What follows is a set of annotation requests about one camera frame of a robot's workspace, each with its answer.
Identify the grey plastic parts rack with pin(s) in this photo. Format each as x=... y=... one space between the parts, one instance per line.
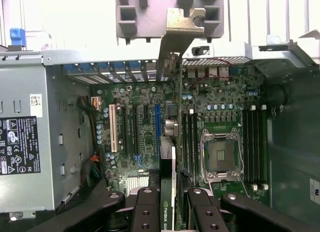
x=150 y=19

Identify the CPU socket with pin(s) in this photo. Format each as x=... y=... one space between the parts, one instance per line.
x=221 y=154

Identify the grey power supply unit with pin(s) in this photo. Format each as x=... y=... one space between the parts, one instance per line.
x=25 y=91

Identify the blue plastic case latch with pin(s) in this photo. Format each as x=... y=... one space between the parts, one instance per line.
x=18 y=36

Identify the open black PC case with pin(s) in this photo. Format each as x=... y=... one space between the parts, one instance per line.
x=287 y=141

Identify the green motherboard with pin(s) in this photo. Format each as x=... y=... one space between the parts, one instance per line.
x=225 y=96

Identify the white expansion slot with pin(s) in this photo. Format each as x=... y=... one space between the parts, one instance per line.
x=113 y=126

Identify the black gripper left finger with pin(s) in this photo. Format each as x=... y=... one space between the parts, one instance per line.
x=147 y=212

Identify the silver chipset heatsink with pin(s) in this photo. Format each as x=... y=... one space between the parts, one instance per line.
x=137 y=182

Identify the blue expansion slot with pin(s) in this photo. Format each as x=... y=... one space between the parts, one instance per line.
x=157 y=124

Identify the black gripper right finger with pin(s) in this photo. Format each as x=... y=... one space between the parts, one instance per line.
x=200 y=212

